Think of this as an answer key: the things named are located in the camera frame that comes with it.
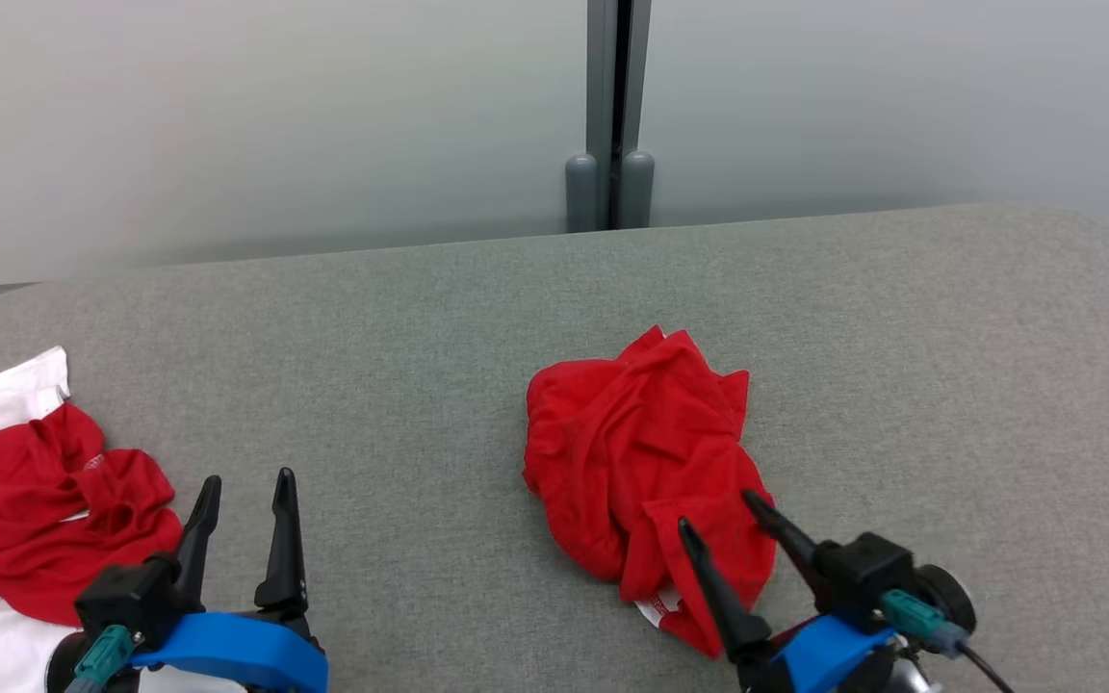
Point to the red garment with hemmed edges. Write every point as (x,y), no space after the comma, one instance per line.
(25,520)

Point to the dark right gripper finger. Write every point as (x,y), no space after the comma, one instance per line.
(790,539)
(723,602)

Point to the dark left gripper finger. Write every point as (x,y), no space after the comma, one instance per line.
(198,549)
(285,558)

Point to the white garment with red stripes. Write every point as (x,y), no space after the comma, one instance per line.
(6,390)

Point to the plain red garment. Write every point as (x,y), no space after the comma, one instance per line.
(631,443)

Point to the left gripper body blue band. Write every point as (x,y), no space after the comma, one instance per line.
(218,650)

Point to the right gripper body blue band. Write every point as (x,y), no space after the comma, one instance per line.
(858,577)

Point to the grey partition post, rounded feet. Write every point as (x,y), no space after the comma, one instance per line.
(601,96)

